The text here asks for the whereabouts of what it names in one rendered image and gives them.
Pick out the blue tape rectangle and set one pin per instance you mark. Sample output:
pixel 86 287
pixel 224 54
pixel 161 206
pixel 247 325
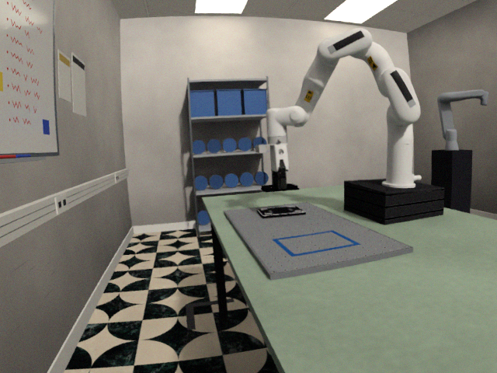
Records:
pixel 317 251

